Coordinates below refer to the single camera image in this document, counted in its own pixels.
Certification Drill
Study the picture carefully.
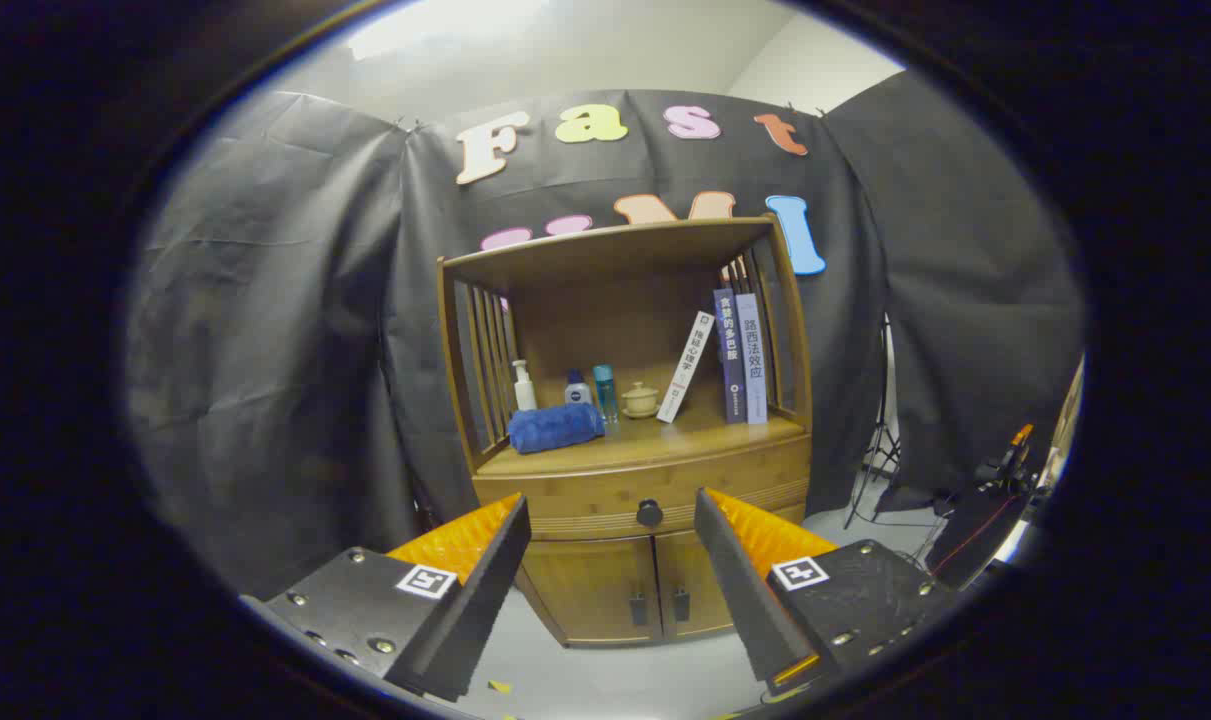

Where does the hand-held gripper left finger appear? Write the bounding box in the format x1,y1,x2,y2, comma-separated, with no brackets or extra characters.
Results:
240,492,532,703

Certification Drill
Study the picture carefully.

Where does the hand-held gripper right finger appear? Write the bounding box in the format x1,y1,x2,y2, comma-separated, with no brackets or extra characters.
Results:
693,487,956,701

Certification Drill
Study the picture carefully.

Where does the wooden drawer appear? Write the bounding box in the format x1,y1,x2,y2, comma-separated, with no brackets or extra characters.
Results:
473,435,814,541

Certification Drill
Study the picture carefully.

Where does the wooden cabinet door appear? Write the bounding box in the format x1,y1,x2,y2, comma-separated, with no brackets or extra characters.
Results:
518,537,663,646
655,505,806,641

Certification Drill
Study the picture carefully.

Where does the wooden countertop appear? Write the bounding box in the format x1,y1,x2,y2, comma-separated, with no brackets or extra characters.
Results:
480,405,806,476

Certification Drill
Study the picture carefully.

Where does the wooden cabinet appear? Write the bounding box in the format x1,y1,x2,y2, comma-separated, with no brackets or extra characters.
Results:
437,215,814,649

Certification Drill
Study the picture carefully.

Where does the blue towel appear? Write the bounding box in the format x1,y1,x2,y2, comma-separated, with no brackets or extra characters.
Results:
507,402,607,455

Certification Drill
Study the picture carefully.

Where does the white book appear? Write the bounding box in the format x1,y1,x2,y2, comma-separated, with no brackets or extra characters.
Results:
656,311,715,424

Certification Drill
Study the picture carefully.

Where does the lavender book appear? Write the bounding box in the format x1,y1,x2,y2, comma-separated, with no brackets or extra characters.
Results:
734,293,769,425

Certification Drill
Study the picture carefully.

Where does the black equipment with orange part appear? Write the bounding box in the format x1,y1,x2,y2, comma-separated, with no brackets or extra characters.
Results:
925,425,1051,591

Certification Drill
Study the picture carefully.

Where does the dark blue book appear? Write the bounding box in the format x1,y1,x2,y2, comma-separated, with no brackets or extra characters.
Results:
713,288,747,424

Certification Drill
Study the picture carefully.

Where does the beige fabric object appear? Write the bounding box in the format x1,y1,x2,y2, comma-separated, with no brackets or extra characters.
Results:
1050,360,1084,481

